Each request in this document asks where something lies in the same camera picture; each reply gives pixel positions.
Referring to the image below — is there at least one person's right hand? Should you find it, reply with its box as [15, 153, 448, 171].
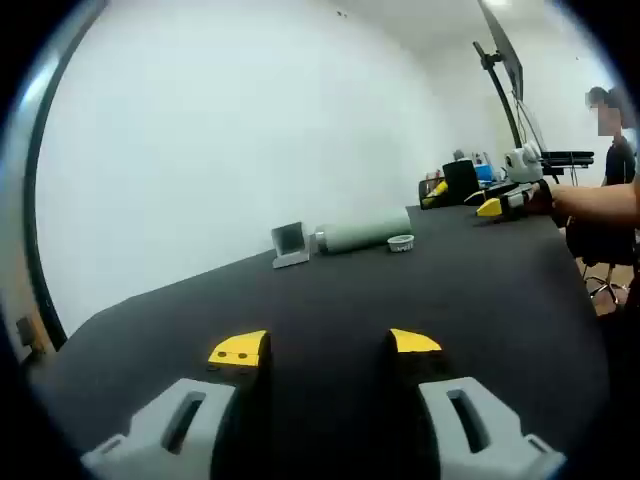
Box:
[529, 178, 572, 218]

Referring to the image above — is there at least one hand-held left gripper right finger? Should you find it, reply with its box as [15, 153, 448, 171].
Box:
[383, 327, 570, 480]

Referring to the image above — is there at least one black mesh organizer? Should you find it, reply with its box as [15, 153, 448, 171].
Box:
[418, 178, 447, 211]

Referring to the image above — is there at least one grey cup lid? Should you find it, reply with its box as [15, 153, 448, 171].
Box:
[386, 234, 417, 254]

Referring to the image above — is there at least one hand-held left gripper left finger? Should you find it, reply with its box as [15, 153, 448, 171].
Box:
[81, 328, 275, 480]

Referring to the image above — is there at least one black monitor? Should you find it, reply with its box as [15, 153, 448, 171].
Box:
[476, 0, 526, 100]

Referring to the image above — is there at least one wall socket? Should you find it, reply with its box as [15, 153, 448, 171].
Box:
[14, 316, 38, 347]

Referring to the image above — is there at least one black keyboard tray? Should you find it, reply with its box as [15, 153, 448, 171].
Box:
[538, 149, 597, 167]

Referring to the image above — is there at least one black office chair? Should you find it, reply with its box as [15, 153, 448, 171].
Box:
[563, 214, 639, 307]

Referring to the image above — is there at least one grey-green cup body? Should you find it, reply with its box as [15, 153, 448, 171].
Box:
[312, 205, 413, 256]

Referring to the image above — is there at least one yellow packet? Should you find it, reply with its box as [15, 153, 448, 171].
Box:
[422, 181, 450, 208]

